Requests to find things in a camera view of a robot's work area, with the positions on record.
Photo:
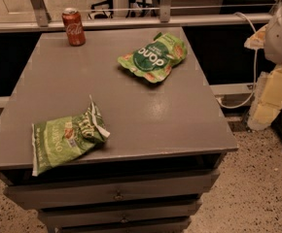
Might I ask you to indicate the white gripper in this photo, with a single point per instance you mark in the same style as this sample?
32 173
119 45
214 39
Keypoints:
269 94

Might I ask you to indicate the red coke can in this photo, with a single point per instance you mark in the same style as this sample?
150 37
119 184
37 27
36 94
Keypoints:
73 26

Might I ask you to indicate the green jalapeno chip bag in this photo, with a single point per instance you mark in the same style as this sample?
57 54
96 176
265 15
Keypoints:
61 140

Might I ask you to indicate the green snack pouch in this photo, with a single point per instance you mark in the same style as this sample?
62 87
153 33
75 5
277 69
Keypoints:
155 61

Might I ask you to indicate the grey drawer cabinet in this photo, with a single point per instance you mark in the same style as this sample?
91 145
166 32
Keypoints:
175 126

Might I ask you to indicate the top drawer with knob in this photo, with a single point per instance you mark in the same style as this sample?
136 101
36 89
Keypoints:
56 195

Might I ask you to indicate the drawer with knob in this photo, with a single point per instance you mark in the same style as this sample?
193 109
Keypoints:
56 195
121 214

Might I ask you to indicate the middle drawer with knob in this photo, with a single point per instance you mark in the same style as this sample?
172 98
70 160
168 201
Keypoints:
121 214

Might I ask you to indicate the black office chair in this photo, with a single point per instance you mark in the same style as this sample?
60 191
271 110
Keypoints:
102 2

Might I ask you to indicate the bottom drawer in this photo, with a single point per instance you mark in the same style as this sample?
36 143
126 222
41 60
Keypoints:
161 225

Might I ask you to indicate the metal railing frame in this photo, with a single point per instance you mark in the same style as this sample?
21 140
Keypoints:
45 15

